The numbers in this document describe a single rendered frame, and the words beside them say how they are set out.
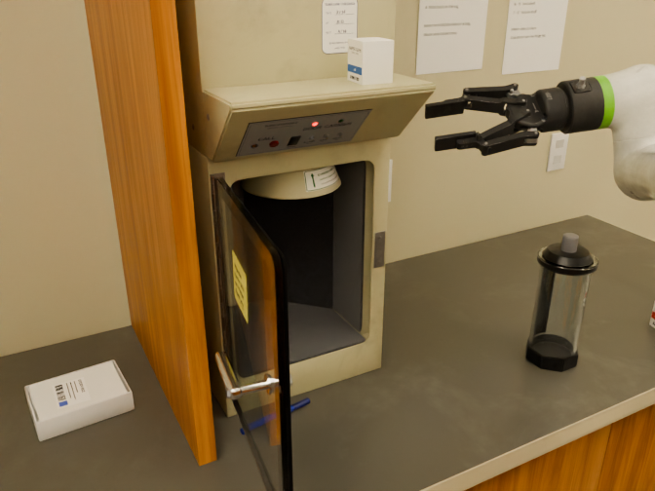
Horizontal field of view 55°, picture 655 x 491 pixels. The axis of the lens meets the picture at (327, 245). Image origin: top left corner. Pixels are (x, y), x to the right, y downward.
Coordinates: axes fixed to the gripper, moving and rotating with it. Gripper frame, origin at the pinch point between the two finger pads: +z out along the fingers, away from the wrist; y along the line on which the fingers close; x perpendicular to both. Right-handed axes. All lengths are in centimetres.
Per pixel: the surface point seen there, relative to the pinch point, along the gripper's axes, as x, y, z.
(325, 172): -0.7, 7.7, 22.2
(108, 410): 23, 34, 66
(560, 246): 21.5, 14.9, -20.1
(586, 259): 19.7, 19.5, -22.9
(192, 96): -19.2, 5.9, 39.8
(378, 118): -13.1, 9.6, 13.1
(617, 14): 36, -70, -68
